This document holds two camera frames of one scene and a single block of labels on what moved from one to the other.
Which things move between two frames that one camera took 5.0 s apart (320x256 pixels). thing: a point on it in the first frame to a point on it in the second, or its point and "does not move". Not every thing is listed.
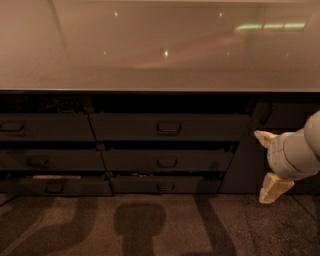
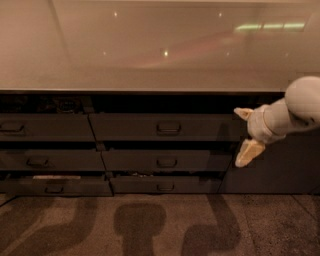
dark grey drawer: [56, 186] does not move
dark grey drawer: [171, 127] does not move
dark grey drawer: [46, 127] does not move
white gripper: [275, 155] to [257, 124]
